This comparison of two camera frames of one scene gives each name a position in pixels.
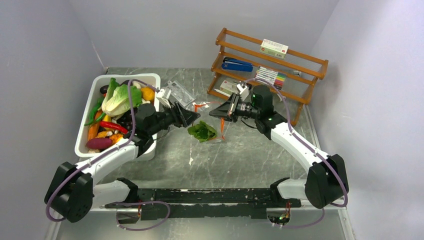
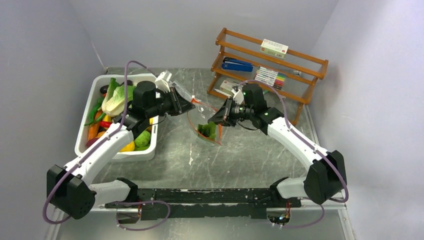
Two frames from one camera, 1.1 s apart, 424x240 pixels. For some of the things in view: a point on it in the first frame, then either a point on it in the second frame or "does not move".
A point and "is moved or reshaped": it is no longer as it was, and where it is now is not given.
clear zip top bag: (208, 127) is moved or reshaped
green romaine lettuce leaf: (202, 131) is moved or reshaped
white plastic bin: (152, 80) does not move
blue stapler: (230, 63) does not move
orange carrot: (93, 129) does not move
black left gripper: (186, 117) → (179, 104)
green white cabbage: (117, 101) does not move
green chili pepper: (92, 117) does not move
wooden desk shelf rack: (240, 60) does not move
